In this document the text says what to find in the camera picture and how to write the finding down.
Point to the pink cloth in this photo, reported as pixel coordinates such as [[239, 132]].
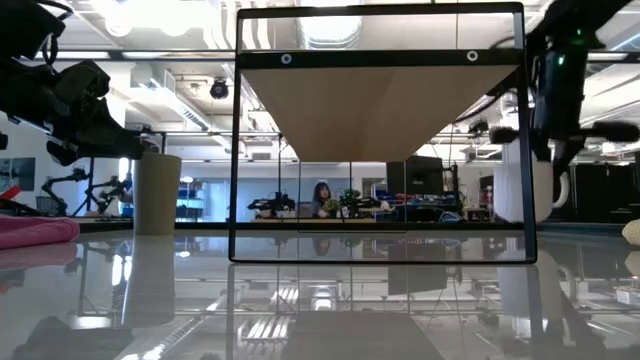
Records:
[[35, 231]]

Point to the black ceiling spotlight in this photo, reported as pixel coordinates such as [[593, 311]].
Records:
[[219, 89], [479, 127]]

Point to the cream rounded object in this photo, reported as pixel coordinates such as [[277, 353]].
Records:
[[632, 232]]

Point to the tall beige cup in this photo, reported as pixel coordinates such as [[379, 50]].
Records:
[[157, 200]]

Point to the person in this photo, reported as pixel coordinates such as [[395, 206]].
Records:
[[320, 200]]

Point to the black background robot arm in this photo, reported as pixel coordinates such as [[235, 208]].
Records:
[[57, 192], [272, 204], [115, 192], [367, 203]]

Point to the dark wall picture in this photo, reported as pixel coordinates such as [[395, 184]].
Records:
[[17, 174]]

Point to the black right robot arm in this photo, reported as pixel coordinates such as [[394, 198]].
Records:
[[575, 20]]

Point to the white ceramic mug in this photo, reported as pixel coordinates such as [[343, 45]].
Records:
[[507, 190]]

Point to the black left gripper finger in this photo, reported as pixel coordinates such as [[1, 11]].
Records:
[[64, 152], [107, 137]]

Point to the black partition curtain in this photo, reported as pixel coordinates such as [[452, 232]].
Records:
[[605, 192]]

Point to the green potted plant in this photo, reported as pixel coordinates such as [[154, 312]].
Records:
[[349, 196]]

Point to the black monitor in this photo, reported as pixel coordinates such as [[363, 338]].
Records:
[[415, 180]]

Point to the black frame wooden shelf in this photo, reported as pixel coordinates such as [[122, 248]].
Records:
[[370, 110]]

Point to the shelf with blue bins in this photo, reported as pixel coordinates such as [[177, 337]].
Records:
[[190, 200]]

